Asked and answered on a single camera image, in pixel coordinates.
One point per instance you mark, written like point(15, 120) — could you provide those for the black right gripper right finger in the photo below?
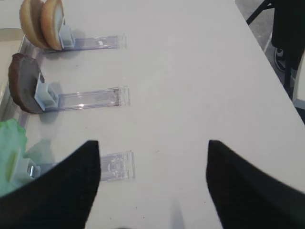
point(247, 198)

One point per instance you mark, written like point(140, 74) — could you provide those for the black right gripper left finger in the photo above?
point(61, 198)

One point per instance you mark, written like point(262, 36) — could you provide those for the upright green lettuce leaf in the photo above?
point(12, 141)

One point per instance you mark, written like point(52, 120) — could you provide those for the upright brown meat patty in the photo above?
point(23, 77)

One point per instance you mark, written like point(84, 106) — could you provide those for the upright bun slice front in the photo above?
point(52, 16)

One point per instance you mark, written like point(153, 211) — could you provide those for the upright bun slice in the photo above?
point(52, 16)
point(30, 22)

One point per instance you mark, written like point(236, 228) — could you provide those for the upright bun slice back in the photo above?
point(30, 22)

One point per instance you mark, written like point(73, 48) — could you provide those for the black chair leg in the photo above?
point(265, 5)

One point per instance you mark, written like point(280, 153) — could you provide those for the clear lettuce rail holder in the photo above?
point(115, 166)

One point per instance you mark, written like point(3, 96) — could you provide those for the clear patty rail holder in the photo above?
point(50, 101)

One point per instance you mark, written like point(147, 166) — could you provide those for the clear bun rail holder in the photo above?
point(69, 43)

